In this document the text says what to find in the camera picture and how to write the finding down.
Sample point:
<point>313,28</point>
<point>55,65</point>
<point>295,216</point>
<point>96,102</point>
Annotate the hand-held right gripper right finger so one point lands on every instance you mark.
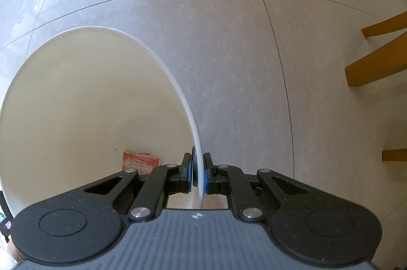
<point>206,177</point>

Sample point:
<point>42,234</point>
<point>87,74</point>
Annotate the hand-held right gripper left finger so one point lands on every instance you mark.
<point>190,176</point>

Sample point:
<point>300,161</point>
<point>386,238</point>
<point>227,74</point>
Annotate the white plastic bucket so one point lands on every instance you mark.
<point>79,98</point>

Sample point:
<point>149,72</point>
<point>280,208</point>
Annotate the red printed packet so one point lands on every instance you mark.
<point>140,159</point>

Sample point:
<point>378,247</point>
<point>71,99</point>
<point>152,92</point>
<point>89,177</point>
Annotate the wooden chair leg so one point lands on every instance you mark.
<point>384,25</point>
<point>375,66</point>
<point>396,154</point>

